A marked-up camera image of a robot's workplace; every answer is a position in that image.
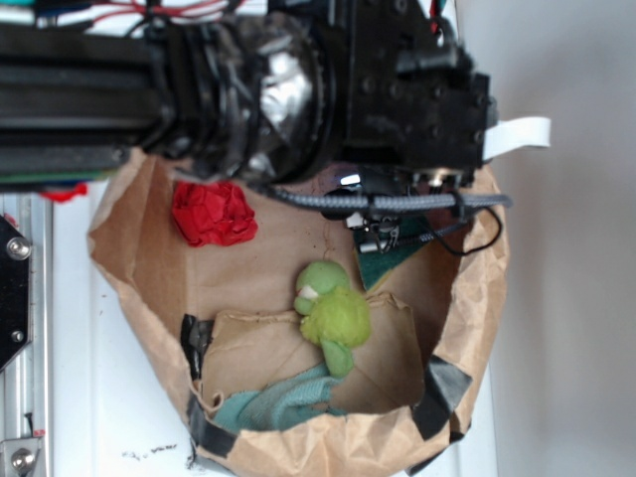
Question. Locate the metal corner bracket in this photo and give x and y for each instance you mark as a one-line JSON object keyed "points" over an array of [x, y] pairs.
{"points": [[20, 457]]}

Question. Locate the teal knit cloth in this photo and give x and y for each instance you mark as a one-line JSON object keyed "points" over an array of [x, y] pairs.
{"points": [[281, 405]]}

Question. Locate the brown paper bag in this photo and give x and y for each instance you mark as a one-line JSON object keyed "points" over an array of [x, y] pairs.
{"points": [[215, 321]]}

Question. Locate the aluminium extrusion rail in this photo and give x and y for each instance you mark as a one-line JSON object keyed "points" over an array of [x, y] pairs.
{"points": [[26, 234]]}

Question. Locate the red crumpled paper ball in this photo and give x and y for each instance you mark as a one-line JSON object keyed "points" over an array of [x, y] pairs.
{"points": [[217, 214]]}

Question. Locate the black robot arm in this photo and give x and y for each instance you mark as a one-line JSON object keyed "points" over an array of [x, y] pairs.
{"points": [[270, 98]]}

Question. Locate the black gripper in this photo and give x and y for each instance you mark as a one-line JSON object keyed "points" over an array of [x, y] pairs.
{"points": [[416, 102]]}

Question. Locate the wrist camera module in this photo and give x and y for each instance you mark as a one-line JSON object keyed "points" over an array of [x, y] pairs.
{"points": [[368, 197]]}

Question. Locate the green and yellow sponge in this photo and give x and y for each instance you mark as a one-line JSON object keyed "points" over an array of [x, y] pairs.
{"points": [[382, 248]]}

